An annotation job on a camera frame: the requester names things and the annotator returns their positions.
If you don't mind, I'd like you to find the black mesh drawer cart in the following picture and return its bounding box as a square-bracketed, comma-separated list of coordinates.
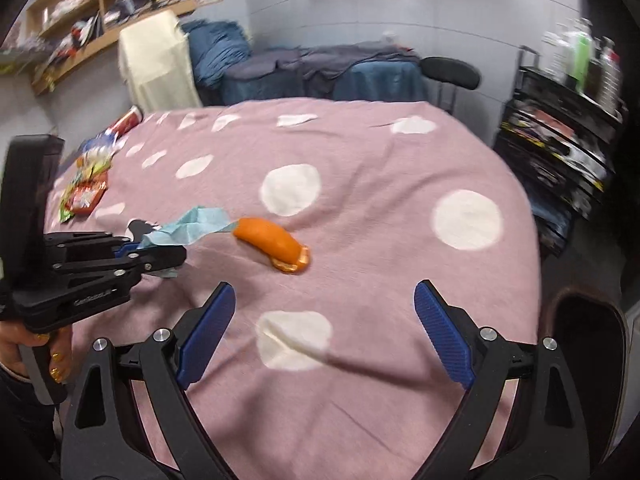
[492, 45, 628, 258]

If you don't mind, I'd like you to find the black chair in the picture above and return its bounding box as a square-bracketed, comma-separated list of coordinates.
[420, 56, 481, 116]

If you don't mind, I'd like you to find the light blue cloth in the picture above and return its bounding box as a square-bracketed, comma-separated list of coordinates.
[137, 205, 236, 281]

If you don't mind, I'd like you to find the blue covered massage bed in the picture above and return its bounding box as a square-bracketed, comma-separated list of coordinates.
[222, 42, 431, 108]

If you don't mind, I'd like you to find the red snack wrapper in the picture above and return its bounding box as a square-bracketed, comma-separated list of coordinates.
[70, 172, 109, 216]

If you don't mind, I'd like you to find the person's left forearm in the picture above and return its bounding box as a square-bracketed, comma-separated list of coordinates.
[0, 365, 56, 461]

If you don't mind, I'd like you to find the white pump bottle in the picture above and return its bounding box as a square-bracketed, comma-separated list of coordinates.
[545, 22, 572, 81]

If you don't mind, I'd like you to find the cream cloth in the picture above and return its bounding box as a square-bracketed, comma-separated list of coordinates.
[118, 10, 203, 111]

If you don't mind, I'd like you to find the red can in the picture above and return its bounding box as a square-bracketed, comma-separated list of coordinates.
[107, 105, 143, 136]

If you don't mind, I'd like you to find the person's left hand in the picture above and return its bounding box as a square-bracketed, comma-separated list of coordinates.
[0, 322, 68, 386]

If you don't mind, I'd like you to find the colourful snack bag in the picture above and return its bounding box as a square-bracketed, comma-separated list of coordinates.
[77, 127, 126, 171]

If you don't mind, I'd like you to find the green pump bottle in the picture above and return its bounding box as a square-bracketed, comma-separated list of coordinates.
[572, 20, 594, 88]

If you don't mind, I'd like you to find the grey blanket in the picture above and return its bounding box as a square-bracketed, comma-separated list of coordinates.
[222, 44, 421, 83]

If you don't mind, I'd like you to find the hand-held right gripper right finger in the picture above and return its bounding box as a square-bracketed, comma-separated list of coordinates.
[413, 280, 591, 480]

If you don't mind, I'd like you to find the stack of blue towels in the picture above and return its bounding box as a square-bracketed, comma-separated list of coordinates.
[180, 19, 253, 101]

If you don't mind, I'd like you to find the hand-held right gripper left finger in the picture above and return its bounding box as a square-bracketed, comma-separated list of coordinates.
[60, 281, 237, 480]

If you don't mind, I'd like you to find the pink polka dot blanket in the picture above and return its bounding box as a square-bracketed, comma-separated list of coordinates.
[42, 97, 543, 480]

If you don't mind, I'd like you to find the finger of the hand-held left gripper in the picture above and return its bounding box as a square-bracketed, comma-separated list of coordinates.
[14, 245, 189, 334]
[44, 231, 142, 262]

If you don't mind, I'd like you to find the green snack wrapper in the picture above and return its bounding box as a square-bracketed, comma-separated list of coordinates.
[59, 180, 81, 223]

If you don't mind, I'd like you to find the wooden wall shelf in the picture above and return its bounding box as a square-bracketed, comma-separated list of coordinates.
[25, 0, 198, 96]

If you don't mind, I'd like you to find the clear ribbed bottle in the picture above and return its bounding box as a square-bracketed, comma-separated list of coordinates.
[597, 37, 622, 111]

